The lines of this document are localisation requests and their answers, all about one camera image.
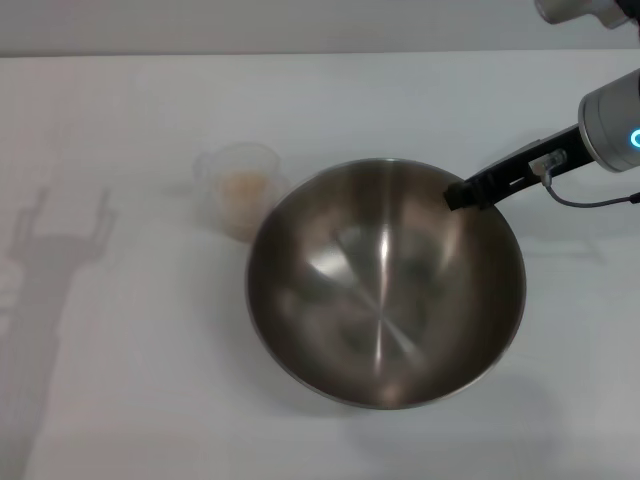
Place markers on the clear plastic measuring cup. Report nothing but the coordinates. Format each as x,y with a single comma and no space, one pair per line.
230,160

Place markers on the stainless steel mixing bowl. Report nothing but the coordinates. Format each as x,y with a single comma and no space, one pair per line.
385,300

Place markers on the rice grains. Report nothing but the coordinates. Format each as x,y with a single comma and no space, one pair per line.
242,192

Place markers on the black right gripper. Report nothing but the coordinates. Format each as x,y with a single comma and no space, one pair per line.
560,155

